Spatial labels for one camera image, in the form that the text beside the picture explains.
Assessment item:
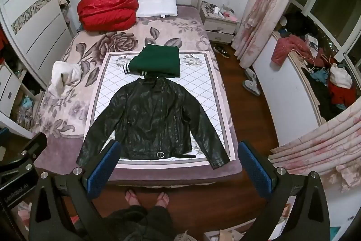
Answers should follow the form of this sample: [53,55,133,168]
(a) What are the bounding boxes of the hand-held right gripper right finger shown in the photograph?
[238,141,330,241]

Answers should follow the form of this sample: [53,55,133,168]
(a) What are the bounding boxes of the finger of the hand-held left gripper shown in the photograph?
[0,132,48,174]

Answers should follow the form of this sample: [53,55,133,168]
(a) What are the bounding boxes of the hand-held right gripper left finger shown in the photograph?
[28,140,122,241]

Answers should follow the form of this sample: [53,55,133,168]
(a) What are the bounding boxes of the black leather jacket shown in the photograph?
[76,76,230,169]

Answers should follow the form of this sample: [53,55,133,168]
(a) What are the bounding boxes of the pile of mixed clothes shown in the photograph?
[305,59,357,120]

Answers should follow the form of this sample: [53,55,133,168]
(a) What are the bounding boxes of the person's left foot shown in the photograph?
[125,189,143,206]

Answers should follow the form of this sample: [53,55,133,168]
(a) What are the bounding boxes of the person's foot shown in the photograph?
[154,190,170,208]
[125,189,143,206]

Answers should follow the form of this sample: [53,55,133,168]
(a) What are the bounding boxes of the white open shelf unit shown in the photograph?
[0,60,44,140]

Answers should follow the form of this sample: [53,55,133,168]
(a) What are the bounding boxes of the person's right foot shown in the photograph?
[154,190,170,208]

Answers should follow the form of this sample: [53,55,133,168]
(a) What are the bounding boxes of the person's dark trousers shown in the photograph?
[103,204,182,241]

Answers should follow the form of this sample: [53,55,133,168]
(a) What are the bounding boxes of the loose floral curtain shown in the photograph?
[268,108,361,193]

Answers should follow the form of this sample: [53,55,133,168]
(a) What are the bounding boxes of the cream fleece garment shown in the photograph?
[47,61,83,97]

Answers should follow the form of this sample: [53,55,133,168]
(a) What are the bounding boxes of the grey slipper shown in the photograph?
[244,68,258,82]
[243,81,261,96]

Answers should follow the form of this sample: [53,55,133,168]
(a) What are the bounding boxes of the patterned bed sheet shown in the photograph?
[84,51,236,169]

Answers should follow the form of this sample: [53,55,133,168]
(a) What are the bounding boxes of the black sneaker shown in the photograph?
[212,45,230,58]

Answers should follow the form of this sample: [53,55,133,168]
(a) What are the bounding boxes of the white wardrobe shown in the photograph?
[0,0,78,89]

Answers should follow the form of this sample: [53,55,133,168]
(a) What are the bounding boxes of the folded green knit garment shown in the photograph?
[123,44,181,78]

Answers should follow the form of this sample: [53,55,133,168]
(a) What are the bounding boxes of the pink padded jacket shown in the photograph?
[271,34,318,65]

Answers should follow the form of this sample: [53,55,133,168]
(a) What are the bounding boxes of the floral bed blanket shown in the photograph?
[31,4,244,182]

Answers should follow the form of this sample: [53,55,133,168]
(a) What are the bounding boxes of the white nightstand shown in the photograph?
[200,1,240,45]

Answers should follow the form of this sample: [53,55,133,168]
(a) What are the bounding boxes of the red garment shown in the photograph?
[77,0,139,32]

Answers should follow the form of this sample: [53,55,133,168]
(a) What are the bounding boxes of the tied floral curtain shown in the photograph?
[231,0,309,66]

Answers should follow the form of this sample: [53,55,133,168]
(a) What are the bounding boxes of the white pillow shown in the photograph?
[136,0,179,18]

